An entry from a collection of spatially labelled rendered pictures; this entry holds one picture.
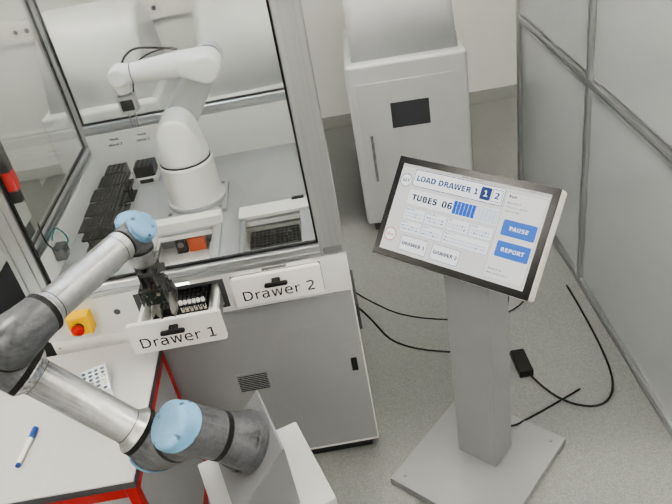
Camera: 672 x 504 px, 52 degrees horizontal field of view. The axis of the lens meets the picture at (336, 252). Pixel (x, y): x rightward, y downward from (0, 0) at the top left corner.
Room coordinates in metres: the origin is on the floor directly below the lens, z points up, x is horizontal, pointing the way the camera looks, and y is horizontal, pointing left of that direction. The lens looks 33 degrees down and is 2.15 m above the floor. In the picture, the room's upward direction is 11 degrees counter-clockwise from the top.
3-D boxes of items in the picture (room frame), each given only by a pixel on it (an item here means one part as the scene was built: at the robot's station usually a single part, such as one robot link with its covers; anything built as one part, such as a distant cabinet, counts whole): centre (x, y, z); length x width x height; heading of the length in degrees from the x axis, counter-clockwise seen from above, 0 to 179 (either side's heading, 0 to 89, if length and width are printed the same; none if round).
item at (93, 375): (1.60, 0.79, 0.78); 0.12 x 0.08 x 0.04; 17
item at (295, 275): (1.80, 0.20, 0.87); 0.29 x 0.02 x 0.11; 89
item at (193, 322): (1.66, 0.52, 0.87); 0.29 x 0.02 x 0.11; 89
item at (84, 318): (1.80, 0.85, 0.88); 0.07 x 0.05 x 0.07; 89
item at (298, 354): (2.29, 0.46, 0.40); 1.03 x 0.95 x 0.80; 89
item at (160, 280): (1.61, 0.52, 1.10); 0.09 x 0.08 x 0.12; 179
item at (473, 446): (1.66, -0.38, 0.51); 0.50 x 0.45 x 1.02; 134
